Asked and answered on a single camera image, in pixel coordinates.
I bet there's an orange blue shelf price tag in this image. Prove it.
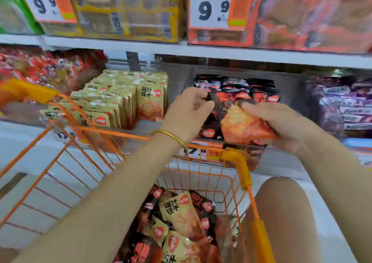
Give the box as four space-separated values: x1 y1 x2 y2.
343 138 372 168

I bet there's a pile of purple packets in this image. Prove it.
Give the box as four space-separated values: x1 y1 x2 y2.
308 76 372 135

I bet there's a person's right hand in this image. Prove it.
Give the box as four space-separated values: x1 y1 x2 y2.
241 101 326 157

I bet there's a pile of black orange snacks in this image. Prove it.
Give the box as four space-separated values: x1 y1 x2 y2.
113 184 222 263

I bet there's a person's left forearm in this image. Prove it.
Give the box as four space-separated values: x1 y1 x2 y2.
12 135 188 263

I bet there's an orange shopping cart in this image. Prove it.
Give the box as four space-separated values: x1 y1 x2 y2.
0 78 277 263

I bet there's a stack of green packets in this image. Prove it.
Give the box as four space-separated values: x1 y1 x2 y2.
0 0 43 35

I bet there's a person's right leg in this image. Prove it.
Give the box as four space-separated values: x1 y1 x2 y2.
241 177 323 263

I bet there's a stack of yellow trimmed packets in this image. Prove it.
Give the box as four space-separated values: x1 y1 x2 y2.
41 0 182 43

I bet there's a gold bracelet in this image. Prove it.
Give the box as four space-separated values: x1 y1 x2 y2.
152 130 189 156

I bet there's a pile of red tan packets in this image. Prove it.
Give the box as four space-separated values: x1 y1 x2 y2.
0 47 108 95

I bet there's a black flame print snack packet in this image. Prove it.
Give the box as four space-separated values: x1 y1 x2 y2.
210 91 279 145
250 83 280 95
251 91 281 105
250 77 279 86

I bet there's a stack of orange trimmed packets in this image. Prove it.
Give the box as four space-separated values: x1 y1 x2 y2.
187 0 372 54

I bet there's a white orange price tag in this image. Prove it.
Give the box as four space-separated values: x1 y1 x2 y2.
187 0 257 31
16 0 78 24

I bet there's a person's right forearm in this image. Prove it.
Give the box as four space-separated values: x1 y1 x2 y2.
299 135 372 263

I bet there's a person's left hand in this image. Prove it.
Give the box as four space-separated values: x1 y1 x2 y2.
160 87 216 145

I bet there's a row of black orange snacks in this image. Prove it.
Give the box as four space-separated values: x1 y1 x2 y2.
220 76 252 104
193 75 224 141

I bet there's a row of yellow orange snacks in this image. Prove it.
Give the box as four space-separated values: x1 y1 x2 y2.
70 71 140 132
40 71 126 127

